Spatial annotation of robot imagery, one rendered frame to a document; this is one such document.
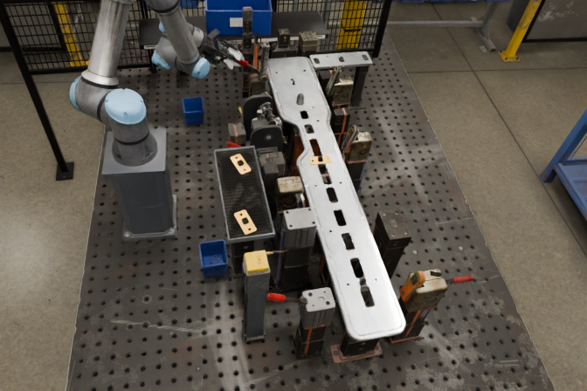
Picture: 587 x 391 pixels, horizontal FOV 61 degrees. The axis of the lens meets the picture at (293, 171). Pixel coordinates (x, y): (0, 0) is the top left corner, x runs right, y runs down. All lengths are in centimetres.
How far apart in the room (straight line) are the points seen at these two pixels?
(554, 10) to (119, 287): 386
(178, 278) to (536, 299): 198
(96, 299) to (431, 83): 304
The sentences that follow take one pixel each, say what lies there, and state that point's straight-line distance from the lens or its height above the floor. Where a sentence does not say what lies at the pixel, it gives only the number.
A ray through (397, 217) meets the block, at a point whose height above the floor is 103.
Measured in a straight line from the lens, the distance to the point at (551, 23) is 474.
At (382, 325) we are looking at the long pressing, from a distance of 157.
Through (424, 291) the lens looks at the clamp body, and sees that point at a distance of 160.
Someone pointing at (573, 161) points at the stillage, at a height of 17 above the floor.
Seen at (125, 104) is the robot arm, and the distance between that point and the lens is 166.
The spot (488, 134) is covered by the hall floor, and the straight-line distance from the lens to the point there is 386.
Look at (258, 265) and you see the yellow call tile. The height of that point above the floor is 116.
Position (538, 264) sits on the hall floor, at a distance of 325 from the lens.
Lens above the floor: 239
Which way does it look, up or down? 48 degrees down
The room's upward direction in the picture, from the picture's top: 7 degrees clockwise
